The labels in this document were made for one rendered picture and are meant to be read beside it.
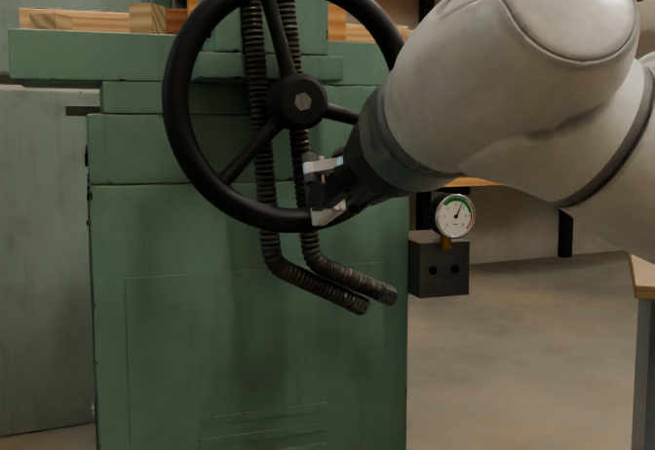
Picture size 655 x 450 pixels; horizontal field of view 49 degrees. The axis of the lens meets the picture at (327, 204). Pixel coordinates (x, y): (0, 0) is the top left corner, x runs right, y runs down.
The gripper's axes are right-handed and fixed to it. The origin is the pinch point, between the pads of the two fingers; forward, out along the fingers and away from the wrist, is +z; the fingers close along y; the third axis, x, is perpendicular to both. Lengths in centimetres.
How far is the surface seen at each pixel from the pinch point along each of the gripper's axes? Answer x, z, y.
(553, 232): -50, 293, -244
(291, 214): -0.5, 6.2, 2.1
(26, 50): -24.4, 17.5, 29.6
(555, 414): 35, 108, -97
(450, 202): -4.1, 17.9, -24.2
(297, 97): -11.9, 0.6, 1.8
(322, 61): -20.1, 8.7, -4.4
